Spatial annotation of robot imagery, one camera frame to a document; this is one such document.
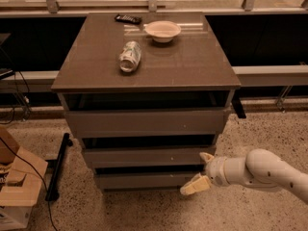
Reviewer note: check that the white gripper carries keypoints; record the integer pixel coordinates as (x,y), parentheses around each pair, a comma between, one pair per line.
(217,171)

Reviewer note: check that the grey bottom drawer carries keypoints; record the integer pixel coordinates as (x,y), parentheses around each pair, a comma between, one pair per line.
(142,181)

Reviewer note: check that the grey drawer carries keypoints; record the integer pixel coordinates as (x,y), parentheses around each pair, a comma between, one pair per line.
(153,157)
(99,124)
(142,181)

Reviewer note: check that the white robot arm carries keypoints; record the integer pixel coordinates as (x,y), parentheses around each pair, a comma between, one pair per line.
(259,169)

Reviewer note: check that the grey middle drawer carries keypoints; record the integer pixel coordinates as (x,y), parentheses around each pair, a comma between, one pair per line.
(153,157)

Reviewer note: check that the grey drawer cabinet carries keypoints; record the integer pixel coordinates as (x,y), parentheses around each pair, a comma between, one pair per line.
(190,72)

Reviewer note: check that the grey top drawer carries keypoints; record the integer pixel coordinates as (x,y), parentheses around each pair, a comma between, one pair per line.
(99,124)

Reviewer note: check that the black stand leg right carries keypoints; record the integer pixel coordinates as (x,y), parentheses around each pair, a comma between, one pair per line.
(237,105)

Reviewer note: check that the black stand leg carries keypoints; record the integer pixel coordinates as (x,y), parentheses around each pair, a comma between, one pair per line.
(56,166)
(237,105)

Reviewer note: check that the crushed white soda can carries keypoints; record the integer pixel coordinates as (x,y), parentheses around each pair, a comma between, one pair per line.
(130,57)

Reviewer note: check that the white paper bowl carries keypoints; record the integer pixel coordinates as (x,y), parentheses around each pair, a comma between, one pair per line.
(162,31)

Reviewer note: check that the black stand leg left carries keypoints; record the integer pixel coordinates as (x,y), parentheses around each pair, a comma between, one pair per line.
(56,166)

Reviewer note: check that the black remote control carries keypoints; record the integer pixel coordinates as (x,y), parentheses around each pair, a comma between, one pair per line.
(124,18)

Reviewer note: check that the brown cardboard box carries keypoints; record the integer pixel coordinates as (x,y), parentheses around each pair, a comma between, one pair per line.
(21,173)

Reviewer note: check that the metal railing frame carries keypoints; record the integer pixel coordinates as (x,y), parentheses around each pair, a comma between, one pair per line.
(150,2)

